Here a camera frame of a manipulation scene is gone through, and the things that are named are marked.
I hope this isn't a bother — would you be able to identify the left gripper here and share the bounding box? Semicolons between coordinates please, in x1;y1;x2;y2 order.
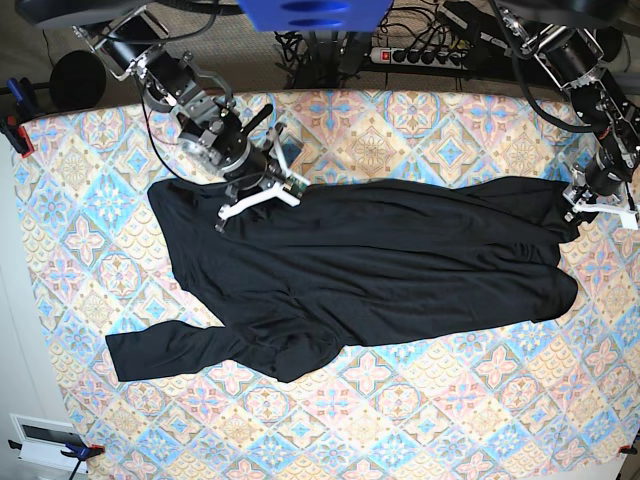
569;149;635;205

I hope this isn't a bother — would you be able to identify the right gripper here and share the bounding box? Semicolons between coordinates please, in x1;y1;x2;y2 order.
199;114;269;190

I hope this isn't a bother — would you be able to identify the black long-sleeve t-shirt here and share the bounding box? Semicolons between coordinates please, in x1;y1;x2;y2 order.
106;177;579;382

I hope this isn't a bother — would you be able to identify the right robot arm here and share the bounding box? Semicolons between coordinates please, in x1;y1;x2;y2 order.
15;1;290;191

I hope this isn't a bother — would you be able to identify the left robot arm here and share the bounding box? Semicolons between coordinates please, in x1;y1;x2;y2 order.
489;1;639;211

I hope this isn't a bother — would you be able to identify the black round stool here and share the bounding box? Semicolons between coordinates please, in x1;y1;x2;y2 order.
49;50;106;112

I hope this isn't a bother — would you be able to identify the white power strip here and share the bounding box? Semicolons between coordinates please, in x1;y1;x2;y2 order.
369;47;465;69

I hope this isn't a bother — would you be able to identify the red black clamp left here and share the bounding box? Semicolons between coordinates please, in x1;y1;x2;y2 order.
0;115;34;158

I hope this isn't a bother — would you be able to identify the red clamp bottom right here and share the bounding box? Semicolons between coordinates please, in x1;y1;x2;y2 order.
618;445;639;455

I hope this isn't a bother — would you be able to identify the blue clamp bottom left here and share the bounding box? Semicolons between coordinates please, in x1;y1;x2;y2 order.
8;440;105;479

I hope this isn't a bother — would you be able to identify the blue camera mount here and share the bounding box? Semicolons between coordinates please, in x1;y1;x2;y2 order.
237;0;392;32

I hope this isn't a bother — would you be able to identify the white wall vent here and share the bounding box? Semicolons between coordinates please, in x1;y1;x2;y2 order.
9;413;82;472

